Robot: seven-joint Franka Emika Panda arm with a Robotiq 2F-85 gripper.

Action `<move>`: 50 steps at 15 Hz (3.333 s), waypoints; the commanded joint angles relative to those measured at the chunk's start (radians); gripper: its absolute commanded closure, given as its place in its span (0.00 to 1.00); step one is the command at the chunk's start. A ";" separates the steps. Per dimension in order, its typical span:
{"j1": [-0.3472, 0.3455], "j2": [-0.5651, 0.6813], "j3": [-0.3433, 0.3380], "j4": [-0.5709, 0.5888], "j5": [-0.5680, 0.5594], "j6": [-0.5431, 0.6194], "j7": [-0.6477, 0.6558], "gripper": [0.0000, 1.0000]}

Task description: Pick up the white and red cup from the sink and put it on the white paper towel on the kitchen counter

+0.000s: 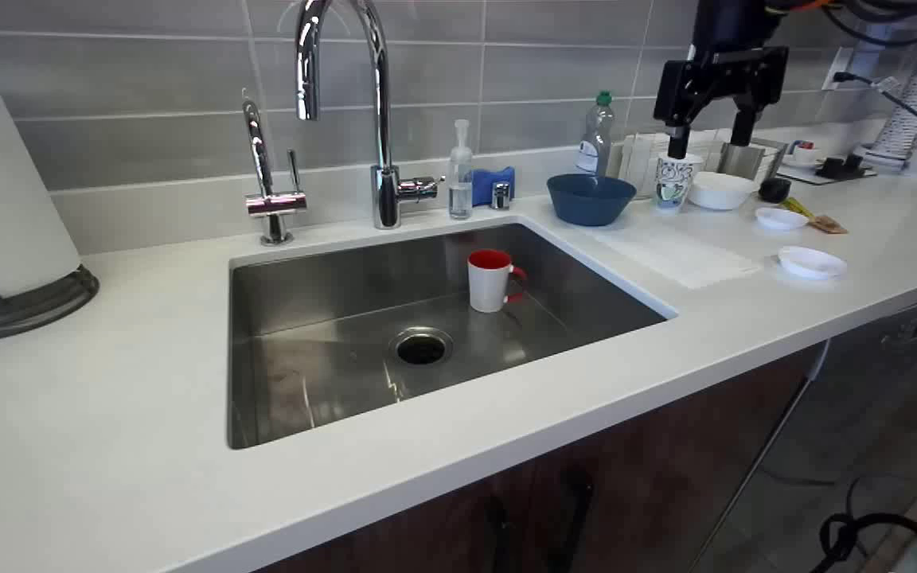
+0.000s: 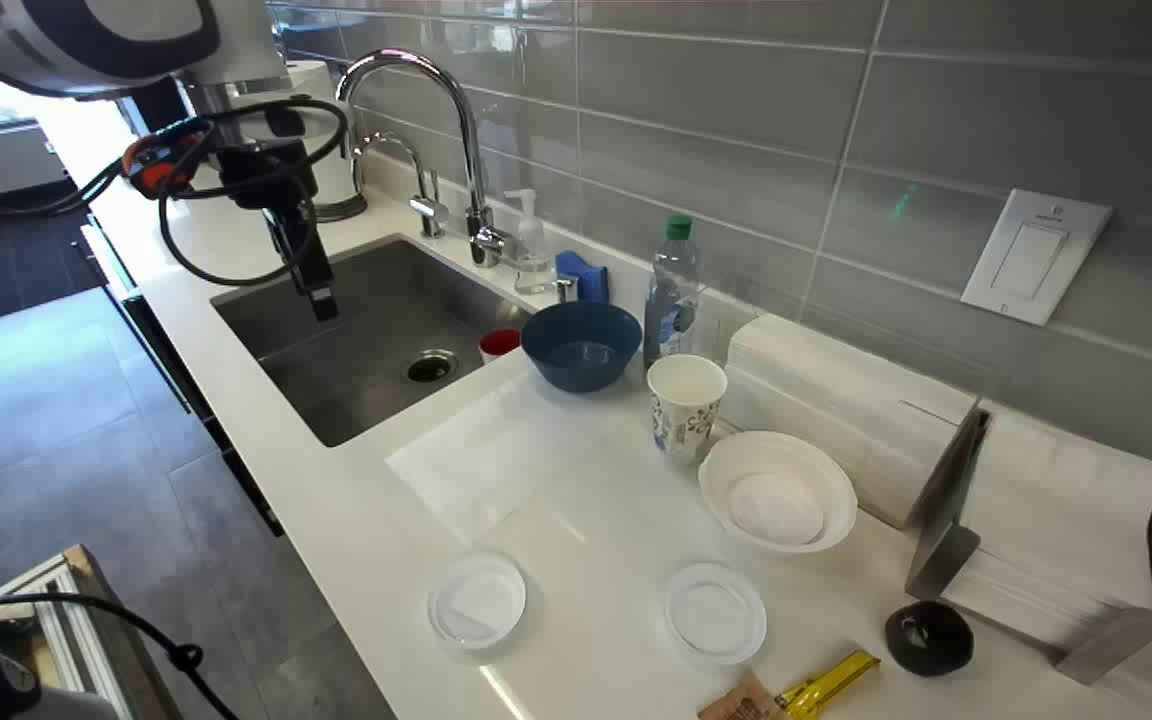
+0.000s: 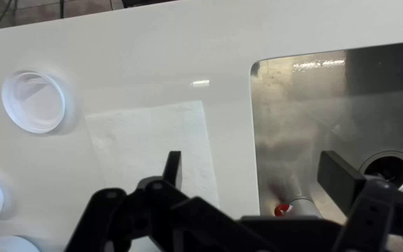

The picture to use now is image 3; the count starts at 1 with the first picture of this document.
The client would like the sink drain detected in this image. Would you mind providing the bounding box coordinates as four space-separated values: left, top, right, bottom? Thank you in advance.
359 150 403 192

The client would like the stainless steel sink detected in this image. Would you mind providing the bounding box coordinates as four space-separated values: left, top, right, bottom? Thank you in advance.
249 41 403 252

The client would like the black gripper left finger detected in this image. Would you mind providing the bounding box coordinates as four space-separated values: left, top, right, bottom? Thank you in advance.
66 152 277 252

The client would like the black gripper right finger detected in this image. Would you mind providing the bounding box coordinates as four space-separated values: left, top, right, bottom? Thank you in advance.
318 152 403 252

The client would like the white paper bowl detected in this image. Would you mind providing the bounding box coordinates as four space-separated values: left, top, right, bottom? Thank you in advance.
0 236 40 252

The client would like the white and red cup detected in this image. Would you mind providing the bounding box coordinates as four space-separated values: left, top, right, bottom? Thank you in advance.
269 180 320 219

